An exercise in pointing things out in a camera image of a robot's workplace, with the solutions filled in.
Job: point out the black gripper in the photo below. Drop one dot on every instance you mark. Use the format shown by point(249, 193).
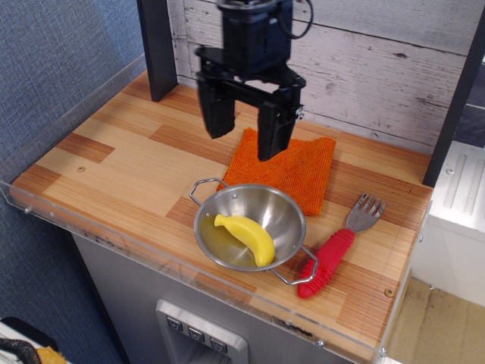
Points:
point(251, 67)

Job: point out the small steel bowl with handles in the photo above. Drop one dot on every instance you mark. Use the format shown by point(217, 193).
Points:
point(274, 210)

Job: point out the yellow toy banana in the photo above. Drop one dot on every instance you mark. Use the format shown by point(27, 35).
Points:
point(251, 234)

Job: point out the red handled toy fork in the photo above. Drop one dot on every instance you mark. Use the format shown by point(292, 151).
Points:
point(362, 216)

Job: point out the orange woven cloth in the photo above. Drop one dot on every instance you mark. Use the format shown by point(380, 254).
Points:
point(301, 171)

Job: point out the clear acrylic table guard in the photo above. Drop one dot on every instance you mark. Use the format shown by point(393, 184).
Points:
point(95, 154)

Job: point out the grey toy cabinet front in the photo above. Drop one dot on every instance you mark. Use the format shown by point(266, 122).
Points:
point(130, 291)

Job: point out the silver button dispenser panel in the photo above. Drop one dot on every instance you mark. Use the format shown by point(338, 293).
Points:
point(190, 338)

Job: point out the white ribbed side counter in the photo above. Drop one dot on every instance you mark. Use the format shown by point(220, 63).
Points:
point(449, 253)

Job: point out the black and yellow object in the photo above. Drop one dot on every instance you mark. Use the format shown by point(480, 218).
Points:
point(22, 343)

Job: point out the dark right upright post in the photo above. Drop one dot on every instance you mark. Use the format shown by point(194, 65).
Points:
point(462, 92)

